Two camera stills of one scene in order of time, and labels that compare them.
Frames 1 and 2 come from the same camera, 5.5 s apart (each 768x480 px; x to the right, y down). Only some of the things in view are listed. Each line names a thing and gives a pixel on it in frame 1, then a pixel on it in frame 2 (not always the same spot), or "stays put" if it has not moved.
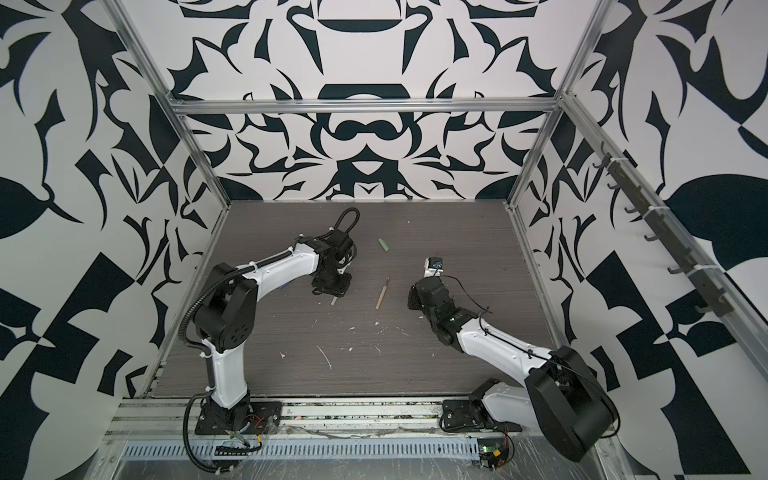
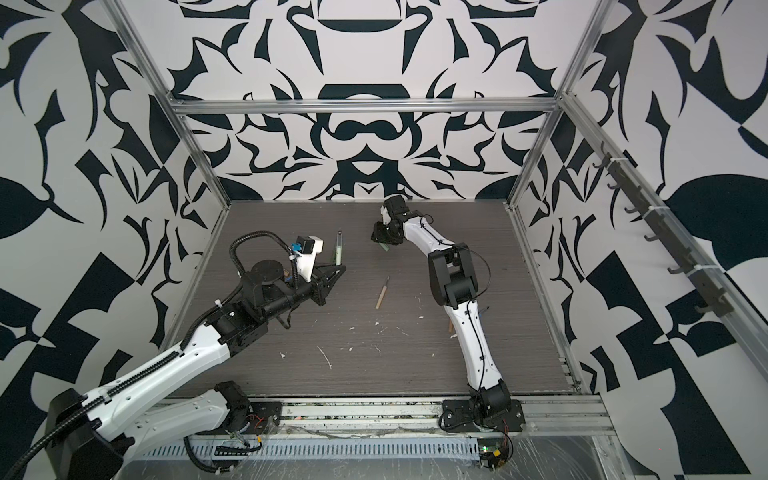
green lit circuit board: (492, 452) stays put
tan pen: (381, 296) stays put
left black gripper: (340, 291) to (317, 287)
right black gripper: (413, 303) to (376, 233)
